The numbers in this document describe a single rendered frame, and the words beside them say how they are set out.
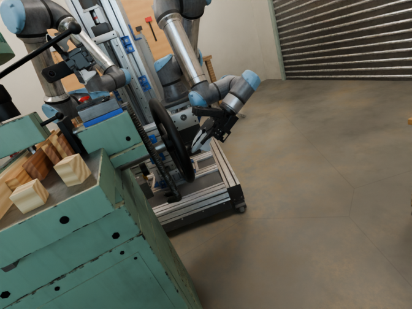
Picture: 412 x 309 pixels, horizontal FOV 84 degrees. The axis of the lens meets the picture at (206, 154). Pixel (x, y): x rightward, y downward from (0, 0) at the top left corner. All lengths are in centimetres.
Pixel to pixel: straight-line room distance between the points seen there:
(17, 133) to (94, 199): 33
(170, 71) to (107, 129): 76
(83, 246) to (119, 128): 28
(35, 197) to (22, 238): 7
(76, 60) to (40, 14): 40
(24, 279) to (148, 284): 27
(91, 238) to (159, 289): 24
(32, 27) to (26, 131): 64
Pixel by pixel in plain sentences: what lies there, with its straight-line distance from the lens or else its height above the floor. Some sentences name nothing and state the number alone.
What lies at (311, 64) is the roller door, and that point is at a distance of 401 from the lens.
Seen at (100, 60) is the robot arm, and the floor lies 112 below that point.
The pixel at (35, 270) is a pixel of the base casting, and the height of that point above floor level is 76.
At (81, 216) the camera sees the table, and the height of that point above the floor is 86.
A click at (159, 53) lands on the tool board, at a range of 412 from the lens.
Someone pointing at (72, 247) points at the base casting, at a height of 76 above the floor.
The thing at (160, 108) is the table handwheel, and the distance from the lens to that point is 64.
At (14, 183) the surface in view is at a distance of 59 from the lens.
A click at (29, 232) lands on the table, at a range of 48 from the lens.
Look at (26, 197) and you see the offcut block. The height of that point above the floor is 92.
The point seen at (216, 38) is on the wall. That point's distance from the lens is 448.
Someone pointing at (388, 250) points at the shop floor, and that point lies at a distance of 137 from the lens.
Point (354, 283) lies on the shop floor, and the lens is 125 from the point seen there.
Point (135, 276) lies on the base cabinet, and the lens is 67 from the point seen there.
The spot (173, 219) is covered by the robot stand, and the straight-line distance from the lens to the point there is 153.
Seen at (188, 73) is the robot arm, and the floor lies 96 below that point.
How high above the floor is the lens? 105
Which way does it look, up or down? 25 degrees down
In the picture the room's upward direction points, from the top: 21 degrees counter-clockwise
